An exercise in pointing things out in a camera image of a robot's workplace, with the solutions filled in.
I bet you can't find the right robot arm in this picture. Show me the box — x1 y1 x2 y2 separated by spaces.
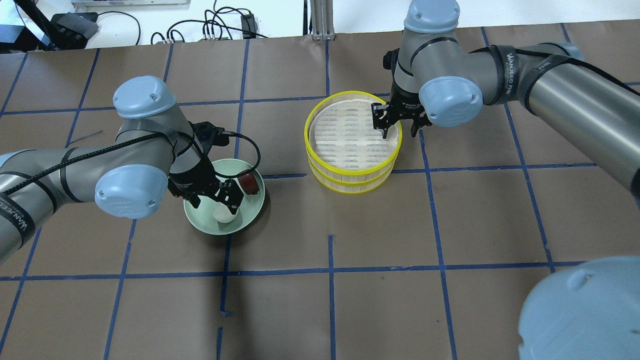
371 0 640 360

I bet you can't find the brown bun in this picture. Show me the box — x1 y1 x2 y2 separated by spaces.
237 169 260 196

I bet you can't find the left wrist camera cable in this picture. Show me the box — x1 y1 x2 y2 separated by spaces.
0 127 262 201

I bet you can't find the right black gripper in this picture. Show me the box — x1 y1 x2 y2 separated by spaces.
371 82 434 140

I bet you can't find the light green plate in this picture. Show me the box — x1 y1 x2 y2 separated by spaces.
183 170 266 236

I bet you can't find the black power adapter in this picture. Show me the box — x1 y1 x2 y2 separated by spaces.
240 13 258 39

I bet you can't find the black camera stand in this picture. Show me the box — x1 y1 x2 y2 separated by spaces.
0 0 99 54

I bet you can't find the white steamed bun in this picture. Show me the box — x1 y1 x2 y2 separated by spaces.
212 202 240 224

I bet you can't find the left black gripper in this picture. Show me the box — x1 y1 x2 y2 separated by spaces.
167 157 245 215

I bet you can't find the yellow steamer layer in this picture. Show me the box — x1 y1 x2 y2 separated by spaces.
308 159 395 195
303 90 403 177

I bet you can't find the aluminium frame post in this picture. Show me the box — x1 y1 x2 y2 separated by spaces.
307 0 336 41

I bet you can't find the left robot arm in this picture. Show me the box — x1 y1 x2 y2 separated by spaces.
0 75 256 263

